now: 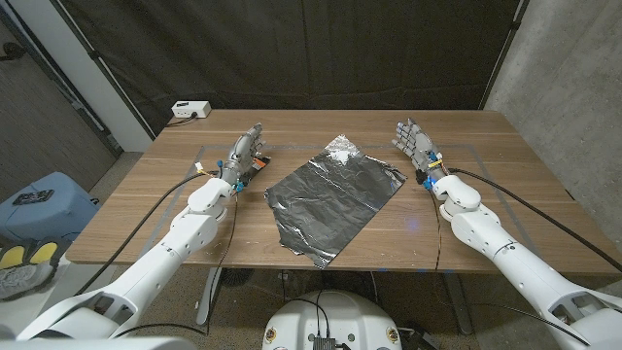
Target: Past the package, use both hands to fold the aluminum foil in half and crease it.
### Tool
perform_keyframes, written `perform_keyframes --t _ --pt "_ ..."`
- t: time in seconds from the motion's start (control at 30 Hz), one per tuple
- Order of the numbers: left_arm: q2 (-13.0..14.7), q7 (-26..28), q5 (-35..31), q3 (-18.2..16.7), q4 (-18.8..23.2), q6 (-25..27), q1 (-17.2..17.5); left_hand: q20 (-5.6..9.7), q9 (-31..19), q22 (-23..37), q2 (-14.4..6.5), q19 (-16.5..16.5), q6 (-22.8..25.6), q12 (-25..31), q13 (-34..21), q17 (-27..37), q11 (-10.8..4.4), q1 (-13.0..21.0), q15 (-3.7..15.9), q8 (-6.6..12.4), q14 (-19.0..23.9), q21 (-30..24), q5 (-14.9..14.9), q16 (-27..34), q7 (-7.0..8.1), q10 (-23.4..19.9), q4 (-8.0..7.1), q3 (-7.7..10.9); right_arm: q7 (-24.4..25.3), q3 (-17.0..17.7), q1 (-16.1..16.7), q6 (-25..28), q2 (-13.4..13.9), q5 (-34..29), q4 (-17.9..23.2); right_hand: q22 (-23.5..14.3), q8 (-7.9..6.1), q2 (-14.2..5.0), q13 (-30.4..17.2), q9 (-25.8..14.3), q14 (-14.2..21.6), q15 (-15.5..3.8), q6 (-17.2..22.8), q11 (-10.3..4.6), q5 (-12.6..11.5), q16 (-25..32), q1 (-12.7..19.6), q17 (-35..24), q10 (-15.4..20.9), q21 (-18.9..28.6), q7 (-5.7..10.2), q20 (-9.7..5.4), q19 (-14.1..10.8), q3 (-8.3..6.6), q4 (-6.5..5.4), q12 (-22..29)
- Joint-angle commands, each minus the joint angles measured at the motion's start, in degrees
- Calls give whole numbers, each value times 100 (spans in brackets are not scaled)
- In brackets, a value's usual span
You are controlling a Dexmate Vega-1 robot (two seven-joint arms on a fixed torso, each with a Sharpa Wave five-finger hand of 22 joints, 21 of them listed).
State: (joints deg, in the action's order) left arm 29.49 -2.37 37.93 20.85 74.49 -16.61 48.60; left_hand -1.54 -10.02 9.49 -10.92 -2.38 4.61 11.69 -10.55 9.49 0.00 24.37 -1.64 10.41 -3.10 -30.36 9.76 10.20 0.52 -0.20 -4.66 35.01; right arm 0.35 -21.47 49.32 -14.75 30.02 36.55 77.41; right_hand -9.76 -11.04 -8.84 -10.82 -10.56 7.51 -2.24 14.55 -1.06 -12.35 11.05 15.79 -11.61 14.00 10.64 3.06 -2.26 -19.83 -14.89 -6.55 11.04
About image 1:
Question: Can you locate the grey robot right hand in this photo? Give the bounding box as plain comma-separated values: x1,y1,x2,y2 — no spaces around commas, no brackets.
392,119,446,182

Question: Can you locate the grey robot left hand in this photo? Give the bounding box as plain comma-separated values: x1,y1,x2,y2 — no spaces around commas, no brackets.
221,122,266,186

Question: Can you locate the crinkled aluminum foil sheet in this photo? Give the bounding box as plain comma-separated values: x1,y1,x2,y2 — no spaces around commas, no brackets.
264,134,408,270

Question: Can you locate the white rounded robot base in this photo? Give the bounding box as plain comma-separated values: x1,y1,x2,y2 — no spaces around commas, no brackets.
261,290,403,350

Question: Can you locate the white power strip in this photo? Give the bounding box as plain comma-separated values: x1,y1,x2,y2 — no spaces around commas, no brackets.
171,100,213,120

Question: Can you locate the black curtain backdrop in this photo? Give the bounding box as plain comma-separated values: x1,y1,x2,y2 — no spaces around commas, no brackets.
56,0,529,136

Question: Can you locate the black round fan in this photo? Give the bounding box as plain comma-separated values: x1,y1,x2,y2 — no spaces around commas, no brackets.
221,266,255,288

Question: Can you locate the white table leg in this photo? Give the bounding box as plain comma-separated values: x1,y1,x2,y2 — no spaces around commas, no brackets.
195,266,223,326

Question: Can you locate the grey table leg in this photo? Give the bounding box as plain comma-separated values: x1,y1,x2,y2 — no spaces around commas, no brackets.
442,271,473,335

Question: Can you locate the blue plastic bin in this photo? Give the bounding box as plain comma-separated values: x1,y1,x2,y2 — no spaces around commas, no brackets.
0,171,101,244

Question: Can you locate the yellow black pad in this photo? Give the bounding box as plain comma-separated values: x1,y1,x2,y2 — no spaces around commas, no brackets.
0,245,26,270
26,241,60,266

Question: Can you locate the white robot torso edge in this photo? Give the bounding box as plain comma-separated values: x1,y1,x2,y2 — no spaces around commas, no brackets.
0,335,198,350

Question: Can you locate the black power strip cable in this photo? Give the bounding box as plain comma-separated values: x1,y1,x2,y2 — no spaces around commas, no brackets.
164,112,198,128

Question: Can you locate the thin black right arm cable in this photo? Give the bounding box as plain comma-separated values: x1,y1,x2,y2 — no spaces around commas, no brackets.
429,188,443,271

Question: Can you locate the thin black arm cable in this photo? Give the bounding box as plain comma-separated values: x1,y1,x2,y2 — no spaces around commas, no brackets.
429,188,443,271
114,192,240,339

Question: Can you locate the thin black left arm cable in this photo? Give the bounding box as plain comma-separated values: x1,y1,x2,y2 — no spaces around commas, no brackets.
114,192,240,339

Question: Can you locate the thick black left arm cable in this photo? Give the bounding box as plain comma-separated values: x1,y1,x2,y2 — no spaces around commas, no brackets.
72,170,215,297

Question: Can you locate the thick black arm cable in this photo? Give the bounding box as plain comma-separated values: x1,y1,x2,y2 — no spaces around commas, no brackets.
446,167,622,273
72,170,215,297

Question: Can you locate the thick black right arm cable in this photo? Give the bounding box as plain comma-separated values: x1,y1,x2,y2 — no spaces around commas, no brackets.
446,167,622,273

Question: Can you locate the black cable on robot base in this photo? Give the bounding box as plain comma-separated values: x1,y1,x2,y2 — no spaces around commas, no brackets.
290,290,332,339

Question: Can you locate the black wall rail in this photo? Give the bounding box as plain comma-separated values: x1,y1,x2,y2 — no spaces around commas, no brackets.
0,7,123,158

